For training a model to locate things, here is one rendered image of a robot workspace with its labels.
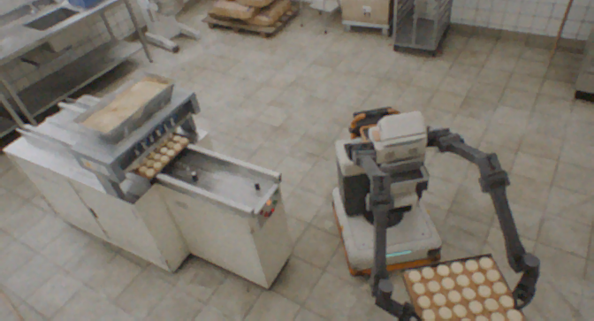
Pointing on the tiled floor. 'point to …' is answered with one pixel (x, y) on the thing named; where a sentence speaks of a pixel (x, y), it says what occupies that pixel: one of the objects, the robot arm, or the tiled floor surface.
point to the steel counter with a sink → (70, 32)
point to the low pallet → (250, 24)
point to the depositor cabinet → (136, 235)
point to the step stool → (320, 1)
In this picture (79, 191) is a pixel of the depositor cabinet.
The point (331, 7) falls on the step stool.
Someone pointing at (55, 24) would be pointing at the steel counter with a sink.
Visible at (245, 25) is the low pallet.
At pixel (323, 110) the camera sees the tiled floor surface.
